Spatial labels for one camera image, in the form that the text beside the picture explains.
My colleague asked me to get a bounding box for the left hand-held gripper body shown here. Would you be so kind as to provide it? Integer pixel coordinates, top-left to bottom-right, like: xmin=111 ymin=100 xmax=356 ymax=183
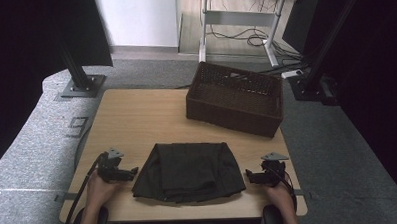
xmin=96 ymin=146 xmax=132 ymax=184

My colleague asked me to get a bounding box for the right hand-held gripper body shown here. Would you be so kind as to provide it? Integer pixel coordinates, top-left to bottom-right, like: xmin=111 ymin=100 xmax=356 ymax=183
xmin=258 ymin=151 xmax=291 ymax=188

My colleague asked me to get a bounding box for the dark cloth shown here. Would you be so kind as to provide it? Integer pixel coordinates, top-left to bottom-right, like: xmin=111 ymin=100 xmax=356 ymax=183
xmin=130 ymin=139 xmax=248 ymax=206

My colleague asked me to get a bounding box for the brown woven basket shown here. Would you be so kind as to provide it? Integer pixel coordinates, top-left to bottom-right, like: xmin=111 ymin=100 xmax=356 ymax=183
xmin=184 ymin=58 xmax=285 ymax=142

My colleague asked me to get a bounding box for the person's right hand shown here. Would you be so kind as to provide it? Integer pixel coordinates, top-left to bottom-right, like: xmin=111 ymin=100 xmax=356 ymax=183
xmin=263 ymin=181 xmax=296 ymax=215

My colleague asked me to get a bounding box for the person's left hand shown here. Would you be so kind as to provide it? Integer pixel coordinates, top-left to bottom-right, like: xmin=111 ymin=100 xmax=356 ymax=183
xmin=83 ymin=168 xmax=125 ymax=212

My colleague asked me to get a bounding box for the black metal stand with plate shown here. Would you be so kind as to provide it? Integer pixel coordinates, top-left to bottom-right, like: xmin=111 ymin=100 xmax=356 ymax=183
xmin=51 ymin=24 xmax=108 ymax=100

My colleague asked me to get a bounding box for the black metal stand with block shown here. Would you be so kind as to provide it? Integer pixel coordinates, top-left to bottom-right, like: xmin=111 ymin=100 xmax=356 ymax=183
xmin=285 ymin=0 xmax=369 ymax=109

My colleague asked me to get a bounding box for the white power strip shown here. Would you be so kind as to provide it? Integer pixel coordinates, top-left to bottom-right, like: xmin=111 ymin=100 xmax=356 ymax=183
xmin=280 ymin=68 xmax=304 ymax=80

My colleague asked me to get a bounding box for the black curtain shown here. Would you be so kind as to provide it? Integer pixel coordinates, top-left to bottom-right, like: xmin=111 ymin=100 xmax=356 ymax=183
xmin=0 ymin=0 xmax=117 ymax=175
xmin=281 ymin=0 xmax=397 ymax=214

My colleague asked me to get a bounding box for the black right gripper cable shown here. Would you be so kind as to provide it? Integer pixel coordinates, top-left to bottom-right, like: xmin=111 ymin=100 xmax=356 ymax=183
xmin=269 ymin=167 xmax=298 ymax=211

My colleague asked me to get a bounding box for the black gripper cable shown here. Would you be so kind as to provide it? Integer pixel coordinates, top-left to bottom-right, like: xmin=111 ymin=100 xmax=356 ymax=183
xmin=269 ymin=167 xmax=298 ymax=211
xmin=57 ymin=152 xmax=108 ymax=224

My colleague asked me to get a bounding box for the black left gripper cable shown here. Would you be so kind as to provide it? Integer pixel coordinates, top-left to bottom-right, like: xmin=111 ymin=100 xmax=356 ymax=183
xmin=57 ymin=152 xmax=108 ymax=224

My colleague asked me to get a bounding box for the tangle of black floor cables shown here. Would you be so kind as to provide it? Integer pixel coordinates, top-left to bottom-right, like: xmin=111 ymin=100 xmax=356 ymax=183
xmin=205 ymin=0 xmax=311 ymax=80

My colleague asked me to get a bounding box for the white metal frame desk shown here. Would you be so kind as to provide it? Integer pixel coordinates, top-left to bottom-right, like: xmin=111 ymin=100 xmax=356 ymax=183
xmin=193 ymin=0 xmax=323 ymax=71

